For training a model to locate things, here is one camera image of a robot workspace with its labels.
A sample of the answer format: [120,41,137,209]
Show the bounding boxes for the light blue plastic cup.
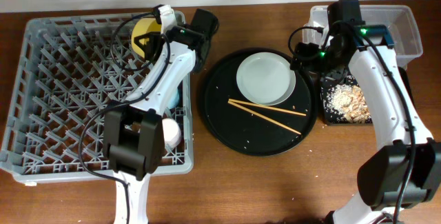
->
[167,88,181,110]

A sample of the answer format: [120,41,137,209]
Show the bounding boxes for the wooden chopstick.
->
[227,101,301,135]
[228,99,306,116]

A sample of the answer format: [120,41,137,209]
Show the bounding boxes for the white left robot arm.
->
[103,26,216,223]

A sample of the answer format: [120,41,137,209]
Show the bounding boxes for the yellow plastic bowl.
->
[131,18,161,59]

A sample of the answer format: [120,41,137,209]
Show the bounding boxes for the black rectangular tray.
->
[320,70,373,125]

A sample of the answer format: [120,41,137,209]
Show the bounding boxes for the food scraps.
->
[325,85,371,123]

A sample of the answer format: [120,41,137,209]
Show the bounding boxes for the pink plastic cup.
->
[162,118,182,149]

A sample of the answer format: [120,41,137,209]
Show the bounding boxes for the clear plastic bin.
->
[302,5,423,70]

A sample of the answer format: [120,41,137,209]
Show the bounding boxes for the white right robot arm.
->
[289,21,440,223]

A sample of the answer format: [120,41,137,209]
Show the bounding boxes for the round black tray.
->
[197,48,318,156]

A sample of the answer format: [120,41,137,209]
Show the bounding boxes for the grey round plate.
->
[236,52,296,105]

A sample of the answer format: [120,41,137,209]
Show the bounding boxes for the grey dishwasher rack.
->
[0,10,194,185]

